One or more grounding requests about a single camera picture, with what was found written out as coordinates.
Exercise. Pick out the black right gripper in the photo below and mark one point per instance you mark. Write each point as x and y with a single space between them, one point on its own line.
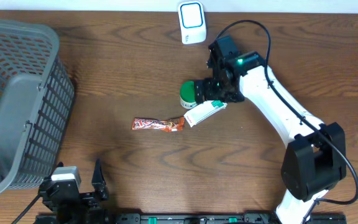
209 93

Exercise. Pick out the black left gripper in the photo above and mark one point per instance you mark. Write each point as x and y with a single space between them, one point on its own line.
99 193

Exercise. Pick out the green lid white jar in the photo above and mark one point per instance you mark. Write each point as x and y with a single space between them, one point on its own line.
187 95

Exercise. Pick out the white green Panadol box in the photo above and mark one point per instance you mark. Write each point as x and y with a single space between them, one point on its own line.
201 112

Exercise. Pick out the orange red candy wrapper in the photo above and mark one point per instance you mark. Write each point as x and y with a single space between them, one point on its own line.
170 125

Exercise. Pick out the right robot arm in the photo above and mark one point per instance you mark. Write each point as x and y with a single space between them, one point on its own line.
313 163

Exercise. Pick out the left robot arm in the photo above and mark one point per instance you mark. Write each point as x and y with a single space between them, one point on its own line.
55 218

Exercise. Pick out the white barcode scanner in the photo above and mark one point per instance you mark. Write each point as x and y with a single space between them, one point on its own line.
192 22

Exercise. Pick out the grey plastic mesh basket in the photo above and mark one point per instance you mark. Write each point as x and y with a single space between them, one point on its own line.
36 99

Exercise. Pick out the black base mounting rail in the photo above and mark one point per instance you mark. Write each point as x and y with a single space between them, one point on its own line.
249 217

